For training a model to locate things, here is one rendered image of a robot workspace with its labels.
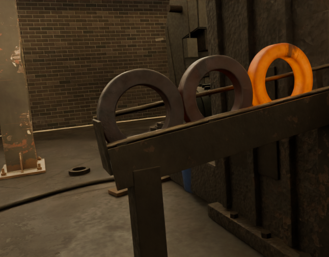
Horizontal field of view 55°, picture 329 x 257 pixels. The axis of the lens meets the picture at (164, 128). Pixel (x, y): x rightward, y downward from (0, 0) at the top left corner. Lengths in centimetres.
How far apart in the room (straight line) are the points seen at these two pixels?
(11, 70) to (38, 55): 362
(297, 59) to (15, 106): 265
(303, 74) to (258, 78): 14
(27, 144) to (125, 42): 433
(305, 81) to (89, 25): 625
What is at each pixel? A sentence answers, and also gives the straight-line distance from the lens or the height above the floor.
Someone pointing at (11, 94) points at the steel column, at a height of 73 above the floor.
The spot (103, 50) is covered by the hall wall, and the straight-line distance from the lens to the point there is 689.
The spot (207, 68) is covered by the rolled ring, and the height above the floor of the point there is 72.
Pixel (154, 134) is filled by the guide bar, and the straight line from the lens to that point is 64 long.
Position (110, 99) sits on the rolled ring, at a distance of 63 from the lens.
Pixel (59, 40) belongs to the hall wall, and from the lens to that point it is 680.
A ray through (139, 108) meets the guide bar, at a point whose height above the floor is 65.
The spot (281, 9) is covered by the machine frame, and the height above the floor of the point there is 91.
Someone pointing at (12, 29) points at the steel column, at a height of 129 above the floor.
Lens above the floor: 69
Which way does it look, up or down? 8 degrees down
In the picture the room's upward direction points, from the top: 5 degrees counter-clockwise
